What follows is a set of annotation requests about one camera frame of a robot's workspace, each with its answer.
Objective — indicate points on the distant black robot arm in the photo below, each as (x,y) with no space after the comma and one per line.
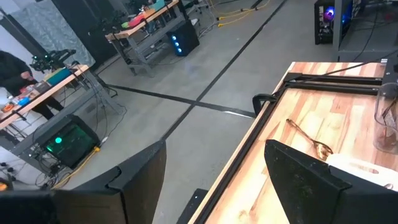
(51,59)

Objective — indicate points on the clear plastic container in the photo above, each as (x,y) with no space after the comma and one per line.
(387,124)

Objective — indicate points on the green lit computer tower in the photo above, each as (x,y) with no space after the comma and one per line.
(70,143)

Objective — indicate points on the copper coloured spoon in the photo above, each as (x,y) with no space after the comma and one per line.
(323,151)

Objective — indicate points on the white rectangular tray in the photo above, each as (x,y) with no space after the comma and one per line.
(363,169)

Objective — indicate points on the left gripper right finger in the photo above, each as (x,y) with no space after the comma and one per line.
(311,186)

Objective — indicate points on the teal box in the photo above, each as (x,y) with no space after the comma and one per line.
(59,76)

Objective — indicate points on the blue lit computer tower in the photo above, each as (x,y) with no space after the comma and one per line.
(183,37)

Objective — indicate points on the black aluminium table frame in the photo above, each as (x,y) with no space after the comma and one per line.
(342,88)

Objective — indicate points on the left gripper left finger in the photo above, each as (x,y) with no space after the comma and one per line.
(124,193)

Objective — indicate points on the person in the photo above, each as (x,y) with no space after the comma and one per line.
(14,74)

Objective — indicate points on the grey metal table frame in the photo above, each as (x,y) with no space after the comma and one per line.
(337,31)

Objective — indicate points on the black flat bar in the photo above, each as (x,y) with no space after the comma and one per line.
(192,205)

